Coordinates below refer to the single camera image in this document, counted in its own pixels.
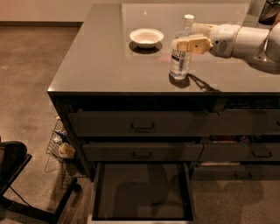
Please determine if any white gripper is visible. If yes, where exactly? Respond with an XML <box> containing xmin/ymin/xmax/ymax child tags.
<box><xmin>171</xmin><ymin>23</ymin><xmax>241</xmax><ymax>58</ymax></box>

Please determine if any clear plastic water bottle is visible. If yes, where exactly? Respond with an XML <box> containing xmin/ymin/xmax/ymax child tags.
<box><xmin>170</xmin><ymin>14</ymin><xmax>194</xmax><ymax>81</ymax></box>

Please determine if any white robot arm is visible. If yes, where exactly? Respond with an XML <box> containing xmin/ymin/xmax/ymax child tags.
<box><xmin>171</xmin><ymin>23</ymin><xmax>280</xmax><ymax>74</ymax></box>

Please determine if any dark top right drawer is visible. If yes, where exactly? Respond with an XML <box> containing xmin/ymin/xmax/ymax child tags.
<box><xmin>214</xmin><ymin>109</ymin><xmax>280</xmax><ymax>135</ymax></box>

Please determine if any dark top left drawer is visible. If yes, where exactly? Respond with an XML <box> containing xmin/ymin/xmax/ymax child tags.
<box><xmin>68</xmin><ymin>111</ymin><xmax>218</xmax><ymax>137</ymax></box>

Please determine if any dark middle left drawer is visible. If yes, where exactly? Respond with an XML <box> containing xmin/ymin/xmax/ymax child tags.
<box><xmin>82</xmin><ymin>143</ymin><xmax>203</xmax><ymax>162</ymax></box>

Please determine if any open bottom left drawer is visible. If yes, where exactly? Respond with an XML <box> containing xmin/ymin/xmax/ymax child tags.
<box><xmin>87</xmin><ymin>163</ymin><xmax>197</xmax><ymax>224</ymax></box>

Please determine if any white paper bowl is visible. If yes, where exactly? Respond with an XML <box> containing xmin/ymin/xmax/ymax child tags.
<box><xmin>129</xmin><ymin>28</ymin><xmax>164</xmax><ymax>48</ymax></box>

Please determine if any dark object on counter corner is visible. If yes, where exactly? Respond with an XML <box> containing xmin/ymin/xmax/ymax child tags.
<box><xmin>258</xmin><ymin>0</ymin><xmax>280</xmax><ymax>25</ymax></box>

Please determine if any dark kitchen counter cabinet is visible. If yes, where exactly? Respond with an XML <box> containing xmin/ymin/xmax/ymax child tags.
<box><xmin>48</xmin><ymin>0</ymin><xmax>279</xmax><ymax>176</ymax></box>

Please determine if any black chair with base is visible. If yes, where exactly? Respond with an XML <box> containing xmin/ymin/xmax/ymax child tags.
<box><xmin>0</xmin><ymin>141</ymin><xmax>81</xmax><ymax>224</ymax></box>

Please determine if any wire basket with items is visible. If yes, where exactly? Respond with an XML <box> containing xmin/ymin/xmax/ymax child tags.
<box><xmin>45</xmin><ymin>118</ymin><xmax>74</xmax><ymax>189</ymax></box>

